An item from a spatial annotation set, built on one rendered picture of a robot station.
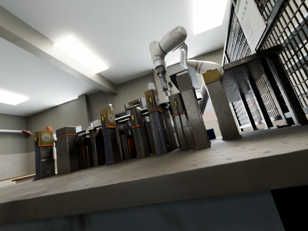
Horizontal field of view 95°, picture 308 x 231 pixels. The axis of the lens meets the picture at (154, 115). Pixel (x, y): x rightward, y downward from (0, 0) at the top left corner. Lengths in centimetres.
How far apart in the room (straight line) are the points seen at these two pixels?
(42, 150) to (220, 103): 130
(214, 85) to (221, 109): 13
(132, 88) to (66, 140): 382
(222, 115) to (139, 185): 61
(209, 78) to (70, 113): 563
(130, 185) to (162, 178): 5
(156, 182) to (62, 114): 617
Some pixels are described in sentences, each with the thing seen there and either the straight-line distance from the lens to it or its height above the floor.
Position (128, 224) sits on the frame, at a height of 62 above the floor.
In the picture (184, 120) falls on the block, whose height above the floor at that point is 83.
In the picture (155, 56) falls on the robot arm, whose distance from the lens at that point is 103.
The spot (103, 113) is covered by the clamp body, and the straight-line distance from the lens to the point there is 97.
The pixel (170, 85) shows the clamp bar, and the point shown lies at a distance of 119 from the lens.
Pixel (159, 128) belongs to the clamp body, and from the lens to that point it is 72.
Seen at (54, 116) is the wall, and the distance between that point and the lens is 661.
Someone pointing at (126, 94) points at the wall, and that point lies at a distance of 486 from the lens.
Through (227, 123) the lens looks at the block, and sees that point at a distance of 77.
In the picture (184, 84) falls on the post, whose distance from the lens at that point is 56.
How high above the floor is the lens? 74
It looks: 13 degrees up
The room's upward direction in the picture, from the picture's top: 13 degrees counter-clockwise
